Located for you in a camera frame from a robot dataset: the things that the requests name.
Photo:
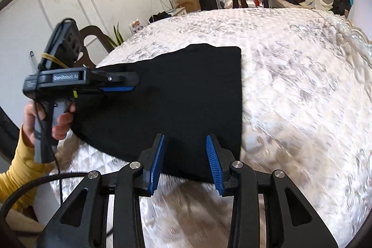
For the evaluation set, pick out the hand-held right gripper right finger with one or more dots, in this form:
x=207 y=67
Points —
x=213 y=163

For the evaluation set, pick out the yellow sleeved left forearm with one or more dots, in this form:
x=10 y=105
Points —
x=20 y=166

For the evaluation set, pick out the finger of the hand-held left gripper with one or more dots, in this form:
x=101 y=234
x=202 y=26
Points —
x=119 y=88

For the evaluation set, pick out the white quilted tablecloth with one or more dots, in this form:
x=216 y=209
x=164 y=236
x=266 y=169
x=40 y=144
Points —
x=290 y=91

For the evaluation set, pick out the green potted plant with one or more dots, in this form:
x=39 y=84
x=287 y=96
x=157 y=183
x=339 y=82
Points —
x=118 y=33

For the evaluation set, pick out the large black cloth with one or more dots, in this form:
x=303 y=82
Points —
x=340 y=4

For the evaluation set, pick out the small red bottle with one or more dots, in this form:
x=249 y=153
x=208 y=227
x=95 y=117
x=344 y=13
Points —
x=256 y=1

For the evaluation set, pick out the black bag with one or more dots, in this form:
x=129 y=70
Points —
x=159 y=17

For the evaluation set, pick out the person's left hand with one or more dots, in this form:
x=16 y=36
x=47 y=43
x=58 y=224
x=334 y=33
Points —
x=62 y=123

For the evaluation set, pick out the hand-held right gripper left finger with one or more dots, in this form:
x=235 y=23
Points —
x=157 y=166

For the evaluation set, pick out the black suitcase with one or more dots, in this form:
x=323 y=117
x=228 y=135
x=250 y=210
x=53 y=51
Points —
x=203 y=1

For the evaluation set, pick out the black pants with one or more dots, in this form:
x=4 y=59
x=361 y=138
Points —
x=189 y=97

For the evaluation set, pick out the colourful snack packets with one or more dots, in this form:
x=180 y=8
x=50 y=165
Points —
x=136 y=27

